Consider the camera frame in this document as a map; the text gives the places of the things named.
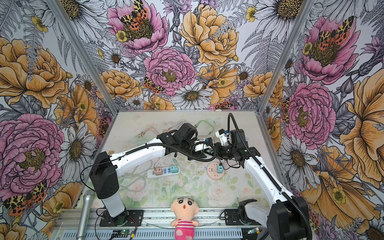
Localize white blue power strip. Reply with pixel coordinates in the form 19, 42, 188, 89
147, 165, 181, 179

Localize power strip translucent cable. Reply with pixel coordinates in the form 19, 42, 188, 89
116, 158, 154, 194

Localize pink multi-head cable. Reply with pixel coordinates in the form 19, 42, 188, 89
136, 127, 163, 142

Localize round pink socket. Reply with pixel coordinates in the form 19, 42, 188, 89
207, 162, 225, 181

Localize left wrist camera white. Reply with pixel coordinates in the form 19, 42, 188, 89
193, 138, 214, 154

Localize green usb cable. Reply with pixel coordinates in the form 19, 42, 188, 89
194, 119, 216, 136

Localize plush doll pink dress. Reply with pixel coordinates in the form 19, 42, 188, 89
171, 197, 200, 240

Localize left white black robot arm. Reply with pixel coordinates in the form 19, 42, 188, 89
89, 123, 218, 226

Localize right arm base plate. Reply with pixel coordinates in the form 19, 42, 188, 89
224, 209, 250, 226

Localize pink charger plug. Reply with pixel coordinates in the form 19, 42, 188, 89
154, 167, 164, 176

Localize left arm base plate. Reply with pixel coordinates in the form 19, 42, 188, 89
100, 210, 145, 227

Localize black thin cable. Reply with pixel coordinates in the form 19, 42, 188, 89
221, 158, 242, 169

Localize green circuit board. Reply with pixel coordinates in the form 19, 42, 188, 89
111, 229, 136, 239

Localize teal charger plug dark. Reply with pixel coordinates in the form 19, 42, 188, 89
217, 164, 224, 174

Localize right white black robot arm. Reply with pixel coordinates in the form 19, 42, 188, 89
215, 113, 313, 240

